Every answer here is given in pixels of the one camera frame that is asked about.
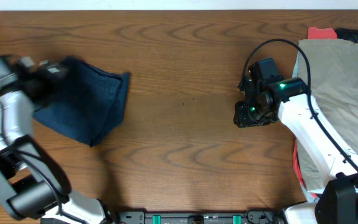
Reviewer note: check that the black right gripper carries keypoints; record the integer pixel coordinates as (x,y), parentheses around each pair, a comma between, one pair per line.
(242,119)

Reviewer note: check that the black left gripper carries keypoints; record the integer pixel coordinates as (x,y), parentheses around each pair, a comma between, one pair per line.
(58,78)

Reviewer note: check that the dark blue shorts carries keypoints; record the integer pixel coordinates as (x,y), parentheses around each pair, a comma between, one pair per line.
(90,104)

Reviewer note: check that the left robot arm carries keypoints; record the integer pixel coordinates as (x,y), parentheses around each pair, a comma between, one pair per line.
(32,184)

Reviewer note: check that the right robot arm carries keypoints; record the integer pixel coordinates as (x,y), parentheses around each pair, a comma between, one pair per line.
(289,102)

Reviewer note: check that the khaki shorts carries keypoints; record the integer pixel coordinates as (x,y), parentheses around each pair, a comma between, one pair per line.
(334,83)

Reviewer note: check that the red garment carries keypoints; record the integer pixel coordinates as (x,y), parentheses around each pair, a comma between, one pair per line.
(325,33)

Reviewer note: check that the light blue white garment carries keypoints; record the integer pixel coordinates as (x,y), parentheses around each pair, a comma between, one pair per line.
(310,197)

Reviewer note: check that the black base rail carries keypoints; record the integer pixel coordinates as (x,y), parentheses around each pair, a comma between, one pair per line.
(255,216)

